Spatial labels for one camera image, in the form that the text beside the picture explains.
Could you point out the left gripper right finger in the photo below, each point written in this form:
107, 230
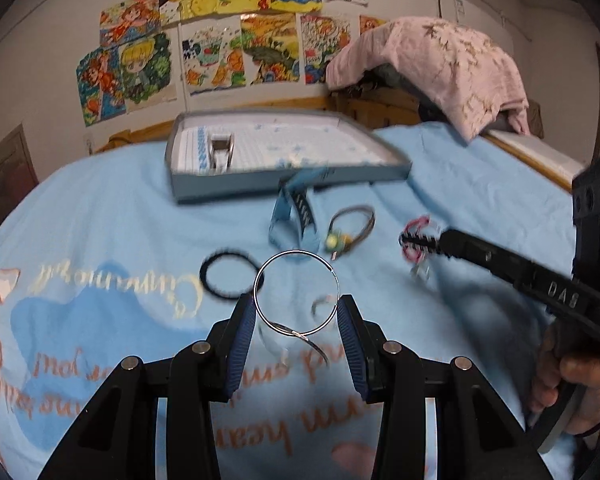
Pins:
362, 341

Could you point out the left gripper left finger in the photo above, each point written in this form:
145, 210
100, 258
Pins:
230, 341

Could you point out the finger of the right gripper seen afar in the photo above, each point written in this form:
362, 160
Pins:
417, 237

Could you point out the silver ring bangle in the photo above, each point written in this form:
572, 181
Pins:
297, 302

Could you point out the blue kids watch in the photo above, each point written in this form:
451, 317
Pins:
293, 224

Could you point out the grey claw hair clip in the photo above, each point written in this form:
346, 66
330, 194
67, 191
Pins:
220, 151

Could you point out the light blue bed sheet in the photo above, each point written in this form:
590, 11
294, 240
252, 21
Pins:
99, 262

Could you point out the pink floral blanket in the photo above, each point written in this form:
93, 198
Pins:
462, 71

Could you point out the grey shallow tray box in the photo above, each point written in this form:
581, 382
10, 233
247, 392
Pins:
272, 144

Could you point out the colourful doodle drawing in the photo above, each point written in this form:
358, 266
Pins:
322, 38

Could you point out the yellow landscape drawing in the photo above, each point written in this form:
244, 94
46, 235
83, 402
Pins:
270, 43

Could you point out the brown door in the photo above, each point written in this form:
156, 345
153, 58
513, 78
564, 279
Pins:
17, 175

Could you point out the blond boy green drawing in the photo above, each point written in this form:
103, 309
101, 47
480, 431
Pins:
146, 71

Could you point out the orange fish white drawing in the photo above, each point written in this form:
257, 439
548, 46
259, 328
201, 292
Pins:
212, 58

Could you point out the orange girl blue drawing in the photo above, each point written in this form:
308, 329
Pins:
100, 86

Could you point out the anime girl drawing upper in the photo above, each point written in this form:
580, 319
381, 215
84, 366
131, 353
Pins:
127, 21

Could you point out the wooden bed frame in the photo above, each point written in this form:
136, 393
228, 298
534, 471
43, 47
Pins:
383, 108

